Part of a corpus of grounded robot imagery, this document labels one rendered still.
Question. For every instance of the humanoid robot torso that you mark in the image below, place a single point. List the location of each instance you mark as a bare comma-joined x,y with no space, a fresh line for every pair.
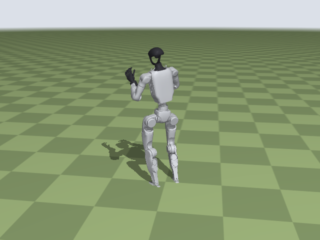
162,89

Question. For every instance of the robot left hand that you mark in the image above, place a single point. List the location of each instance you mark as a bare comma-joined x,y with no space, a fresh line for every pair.
130,77

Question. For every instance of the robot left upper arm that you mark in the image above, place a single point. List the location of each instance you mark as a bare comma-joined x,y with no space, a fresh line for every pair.
144,79

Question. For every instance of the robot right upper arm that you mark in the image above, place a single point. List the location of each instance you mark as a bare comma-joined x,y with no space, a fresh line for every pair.
175,76

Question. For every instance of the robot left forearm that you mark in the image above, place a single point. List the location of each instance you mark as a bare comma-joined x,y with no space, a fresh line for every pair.
133,90

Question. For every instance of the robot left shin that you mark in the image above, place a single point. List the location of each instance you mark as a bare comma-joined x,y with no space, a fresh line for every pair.
152,166

